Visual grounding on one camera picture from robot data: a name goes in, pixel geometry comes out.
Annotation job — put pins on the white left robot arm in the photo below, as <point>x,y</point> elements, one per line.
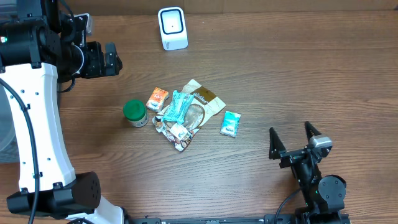
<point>44,44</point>

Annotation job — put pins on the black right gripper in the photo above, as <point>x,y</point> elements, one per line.
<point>277,147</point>

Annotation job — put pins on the beige brown snack pouch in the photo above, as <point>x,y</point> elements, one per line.
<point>205,104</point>

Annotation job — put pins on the teal tissue pack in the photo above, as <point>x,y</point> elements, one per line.
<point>229,126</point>

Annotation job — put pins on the green lidded jar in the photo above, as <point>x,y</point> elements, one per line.
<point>135,112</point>

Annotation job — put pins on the white barcode scanner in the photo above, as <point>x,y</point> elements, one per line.
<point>173,29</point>

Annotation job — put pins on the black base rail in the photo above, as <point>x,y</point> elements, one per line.
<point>214,220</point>

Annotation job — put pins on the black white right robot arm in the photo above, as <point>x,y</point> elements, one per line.
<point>323,196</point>

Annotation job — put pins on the orange tissue pack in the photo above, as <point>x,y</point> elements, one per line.
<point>157,99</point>

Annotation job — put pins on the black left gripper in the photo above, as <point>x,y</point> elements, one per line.
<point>104,60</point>

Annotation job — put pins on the dark grey mesh basket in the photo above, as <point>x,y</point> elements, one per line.
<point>9,149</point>

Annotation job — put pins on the teal snack bar wrapper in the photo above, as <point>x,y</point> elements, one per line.
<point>178,107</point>

